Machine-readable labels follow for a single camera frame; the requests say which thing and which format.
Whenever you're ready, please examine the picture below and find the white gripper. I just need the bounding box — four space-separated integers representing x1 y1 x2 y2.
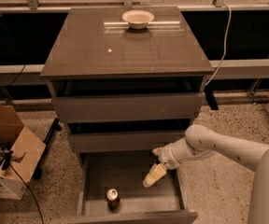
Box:
143 145 180 188

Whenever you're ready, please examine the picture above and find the orange soda can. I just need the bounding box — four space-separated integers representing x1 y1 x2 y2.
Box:
106 189 120 209

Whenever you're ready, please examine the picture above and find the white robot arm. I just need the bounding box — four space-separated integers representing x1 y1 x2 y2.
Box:
143 125 269 224

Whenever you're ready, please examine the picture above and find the bottom grey drawer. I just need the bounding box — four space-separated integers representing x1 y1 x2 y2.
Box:
68 150 197 224

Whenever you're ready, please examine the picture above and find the grey drawer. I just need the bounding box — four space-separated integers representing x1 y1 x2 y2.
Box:
50 77 205 123
68 150 197 224
67 119 191 153

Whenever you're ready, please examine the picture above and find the top grey drawer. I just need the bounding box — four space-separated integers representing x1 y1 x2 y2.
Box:
50 77 205 123

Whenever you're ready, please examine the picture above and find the middle grey drawer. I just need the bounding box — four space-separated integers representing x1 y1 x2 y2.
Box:
67 119 191 153

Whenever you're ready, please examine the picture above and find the grey drawer cabinet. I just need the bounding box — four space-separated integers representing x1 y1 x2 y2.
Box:
39 6 215 161

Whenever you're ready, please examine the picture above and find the black stand leg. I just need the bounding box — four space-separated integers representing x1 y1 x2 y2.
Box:
33 118 61 180

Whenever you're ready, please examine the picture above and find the white paper bowl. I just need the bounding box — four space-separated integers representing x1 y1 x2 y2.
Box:
122 10 154 30

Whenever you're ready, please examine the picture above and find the open cardboard box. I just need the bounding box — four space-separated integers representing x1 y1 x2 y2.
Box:
0 105 46 200

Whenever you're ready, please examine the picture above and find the white cable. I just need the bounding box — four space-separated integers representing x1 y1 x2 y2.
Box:
205 3 233 88

